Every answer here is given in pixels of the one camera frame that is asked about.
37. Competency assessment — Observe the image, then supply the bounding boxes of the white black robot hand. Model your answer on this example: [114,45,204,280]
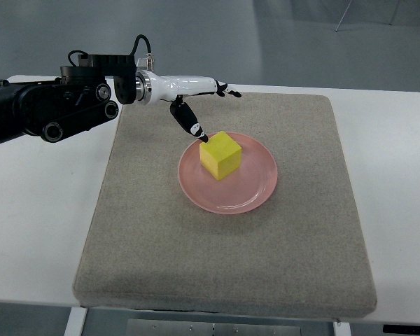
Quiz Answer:
[139,71,242,143]

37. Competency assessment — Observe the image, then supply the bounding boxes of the yellow foam block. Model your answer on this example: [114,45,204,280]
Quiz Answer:
[199,131,242,181]

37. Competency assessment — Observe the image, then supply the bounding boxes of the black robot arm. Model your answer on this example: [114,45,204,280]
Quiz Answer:
[0,34,149,144]

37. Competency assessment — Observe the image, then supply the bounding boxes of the pink plate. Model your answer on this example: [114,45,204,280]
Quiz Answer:
[178,132,278,215]

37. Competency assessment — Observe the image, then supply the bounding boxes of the beige fabric mat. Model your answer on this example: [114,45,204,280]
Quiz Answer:
[73,93,377,319]

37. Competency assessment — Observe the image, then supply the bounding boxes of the white stand legs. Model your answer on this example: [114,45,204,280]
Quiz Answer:
[335,0,403,32]

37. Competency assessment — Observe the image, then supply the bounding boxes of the white table leg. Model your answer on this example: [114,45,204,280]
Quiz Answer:
[64,307,88,336]

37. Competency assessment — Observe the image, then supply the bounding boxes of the black label strip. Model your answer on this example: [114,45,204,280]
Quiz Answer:
[383,324,420,335]

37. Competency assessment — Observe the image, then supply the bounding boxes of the grey metal base plate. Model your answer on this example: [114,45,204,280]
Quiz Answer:
[125,319,302,336]

